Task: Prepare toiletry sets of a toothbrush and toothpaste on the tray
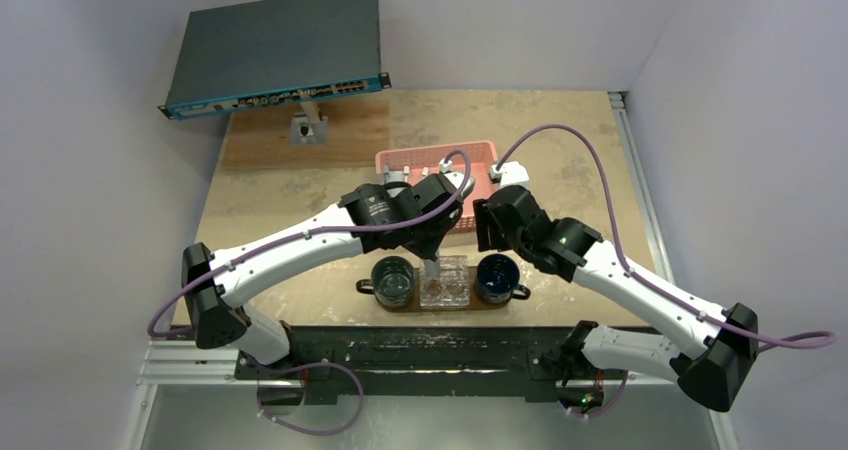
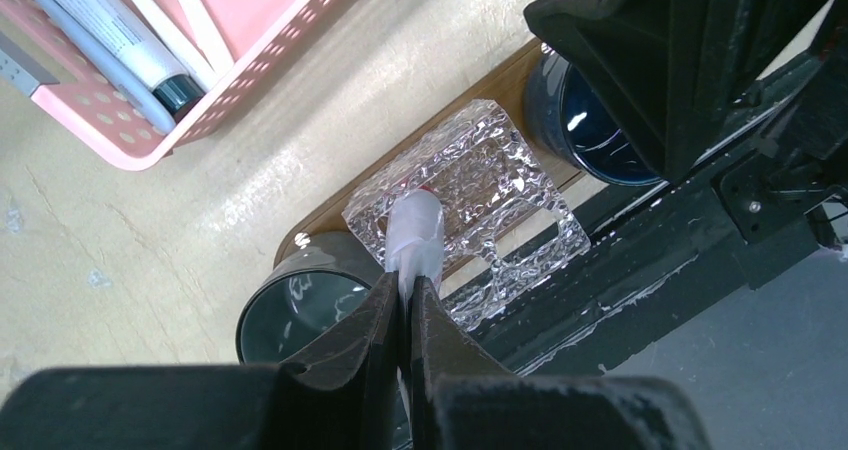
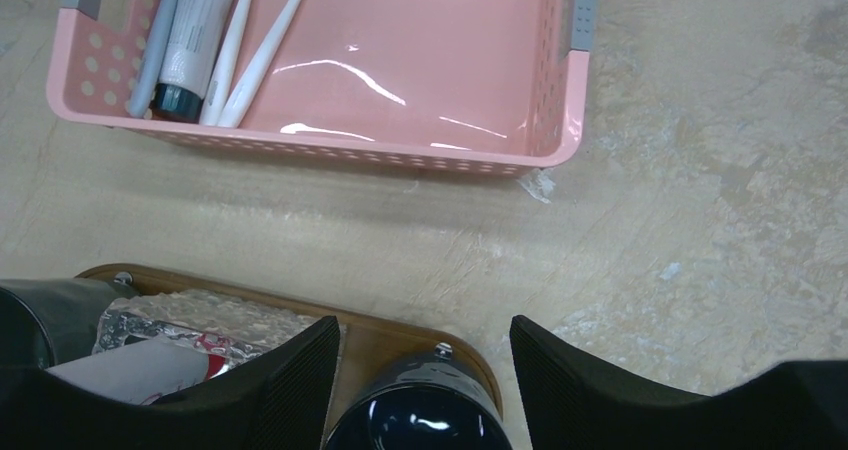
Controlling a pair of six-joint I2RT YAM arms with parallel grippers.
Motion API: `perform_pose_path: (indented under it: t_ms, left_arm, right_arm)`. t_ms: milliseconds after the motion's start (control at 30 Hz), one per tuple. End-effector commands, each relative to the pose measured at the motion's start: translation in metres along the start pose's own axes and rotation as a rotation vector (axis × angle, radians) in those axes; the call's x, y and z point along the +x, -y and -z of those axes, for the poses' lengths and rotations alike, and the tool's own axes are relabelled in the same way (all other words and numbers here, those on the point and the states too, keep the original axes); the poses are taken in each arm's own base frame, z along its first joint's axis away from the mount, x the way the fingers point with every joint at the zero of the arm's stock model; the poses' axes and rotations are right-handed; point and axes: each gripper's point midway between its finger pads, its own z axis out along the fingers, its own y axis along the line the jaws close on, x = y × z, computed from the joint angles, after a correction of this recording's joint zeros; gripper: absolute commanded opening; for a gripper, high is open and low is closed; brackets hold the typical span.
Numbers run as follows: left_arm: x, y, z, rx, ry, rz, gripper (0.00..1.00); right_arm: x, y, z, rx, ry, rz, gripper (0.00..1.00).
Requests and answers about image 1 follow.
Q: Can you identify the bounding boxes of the clear glass toothbrush holder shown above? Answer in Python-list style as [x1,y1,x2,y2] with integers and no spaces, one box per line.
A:
[418,255,472,311]

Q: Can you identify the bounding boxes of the dark grey mug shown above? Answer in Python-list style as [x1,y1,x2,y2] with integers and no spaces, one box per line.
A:
[355,256,416,309]

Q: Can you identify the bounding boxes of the dark blue mug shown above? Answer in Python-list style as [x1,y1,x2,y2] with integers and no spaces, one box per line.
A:
[474,254,532,305]

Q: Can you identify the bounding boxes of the pink plastic basket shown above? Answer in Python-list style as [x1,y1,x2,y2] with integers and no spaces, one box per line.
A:
[374,140,497,234]

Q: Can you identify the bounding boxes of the oval wooden tray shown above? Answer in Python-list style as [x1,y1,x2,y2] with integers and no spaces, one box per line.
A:
[375,266,532,314]

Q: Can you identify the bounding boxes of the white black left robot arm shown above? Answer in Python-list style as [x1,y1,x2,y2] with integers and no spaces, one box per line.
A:
[181,172,475,379]

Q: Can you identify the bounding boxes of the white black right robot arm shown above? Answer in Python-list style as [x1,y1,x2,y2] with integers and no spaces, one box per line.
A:
[473,185,758,412]

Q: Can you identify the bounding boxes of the brown wooden board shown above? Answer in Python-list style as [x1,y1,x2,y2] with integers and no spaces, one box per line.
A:
[219,97,390,170]

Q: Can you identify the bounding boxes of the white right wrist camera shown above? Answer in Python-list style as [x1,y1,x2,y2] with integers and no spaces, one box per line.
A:
[488,161,529,189]

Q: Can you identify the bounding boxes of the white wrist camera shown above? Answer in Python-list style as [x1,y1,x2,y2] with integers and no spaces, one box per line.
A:
[488,161,529,189]
[438,159,476,199]

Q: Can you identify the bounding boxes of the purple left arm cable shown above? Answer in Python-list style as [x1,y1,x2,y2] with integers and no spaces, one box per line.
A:
[146,148,473,341]

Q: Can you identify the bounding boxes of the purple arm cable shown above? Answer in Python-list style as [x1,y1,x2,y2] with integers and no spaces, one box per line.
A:
[146,148,473,341]
[488,123,837,353]

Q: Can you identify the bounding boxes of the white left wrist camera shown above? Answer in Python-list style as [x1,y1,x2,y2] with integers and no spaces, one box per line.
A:
[438,159,476,199]

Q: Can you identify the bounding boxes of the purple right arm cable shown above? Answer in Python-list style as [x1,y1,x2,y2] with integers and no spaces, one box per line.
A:
[488,123,837,353]

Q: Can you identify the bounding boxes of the black table front rail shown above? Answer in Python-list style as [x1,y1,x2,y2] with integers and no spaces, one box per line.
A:
[231,326,677,406]

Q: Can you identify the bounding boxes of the grey metal bracket stand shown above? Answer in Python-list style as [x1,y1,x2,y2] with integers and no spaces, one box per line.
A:
[289,101,328,146]

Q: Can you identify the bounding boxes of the aluminium frame rail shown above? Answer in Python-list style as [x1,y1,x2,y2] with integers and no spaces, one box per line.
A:
[607,92,675,283]

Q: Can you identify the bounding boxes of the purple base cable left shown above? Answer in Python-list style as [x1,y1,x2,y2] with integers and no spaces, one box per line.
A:
[256,360,366,436]

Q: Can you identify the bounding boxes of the grey blue network switch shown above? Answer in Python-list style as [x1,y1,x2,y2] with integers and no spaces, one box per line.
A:
[159,0,392,120]

